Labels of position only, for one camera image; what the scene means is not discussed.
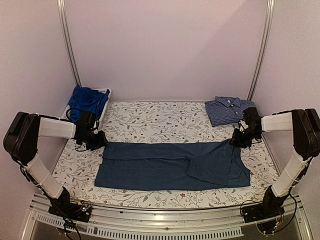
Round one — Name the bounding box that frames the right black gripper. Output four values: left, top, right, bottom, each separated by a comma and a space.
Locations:
229, 127, 262, 149

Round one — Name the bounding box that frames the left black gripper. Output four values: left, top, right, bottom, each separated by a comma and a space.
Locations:
80, 130, 109, 151

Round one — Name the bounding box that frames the dark teal t-shirt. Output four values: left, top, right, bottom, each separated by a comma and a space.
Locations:
94, 139, 251, 191

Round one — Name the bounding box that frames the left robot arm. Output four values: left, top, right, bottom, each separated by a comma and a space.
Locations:
3, 111, 108, 217

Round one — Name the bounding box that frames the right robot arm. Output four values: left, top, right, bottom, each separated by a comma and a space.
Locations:
230, 107, 320, 220

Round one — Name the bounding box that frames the white plastic laundry basket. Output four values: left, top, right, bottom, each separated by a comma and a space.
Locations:
62, 87, 113, 125

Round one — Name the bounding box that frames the folded blue checkered shirt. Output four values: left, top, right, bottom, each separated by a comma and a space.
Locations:
204, 96, 255, 127

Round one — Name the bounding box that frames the bright blue garment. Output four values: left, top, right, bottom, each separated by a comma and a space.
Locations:
67, 86, 111, 124

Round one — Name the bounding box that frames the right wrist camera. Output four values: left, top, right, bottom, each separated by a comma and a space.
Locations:
238, 119, 248, 132

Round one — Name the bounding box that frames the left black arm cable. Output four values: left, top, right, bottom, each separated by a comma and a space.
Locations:
65, 107, 83, 123

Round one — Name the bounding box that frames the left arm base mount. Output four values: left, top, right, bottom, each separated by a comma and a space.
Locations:
48, 200, 92, 223

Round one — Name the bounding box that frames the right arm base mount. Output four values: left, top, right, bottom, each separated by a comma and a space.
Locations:
239, 200, 285, 223

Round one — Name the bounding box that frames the right aluminium frame post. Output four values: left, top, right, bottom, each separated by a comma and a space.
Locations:
247, 0, 275, 101

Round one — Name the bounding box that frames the aluminium frame post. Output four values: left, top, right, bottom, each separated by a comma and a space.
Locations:
57, 0, 82, 87
247, 0, 275, 101

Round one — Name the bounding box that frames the left aluminium frame post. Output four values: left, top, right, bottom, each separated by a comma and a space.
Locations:
57, 0, 82, 87

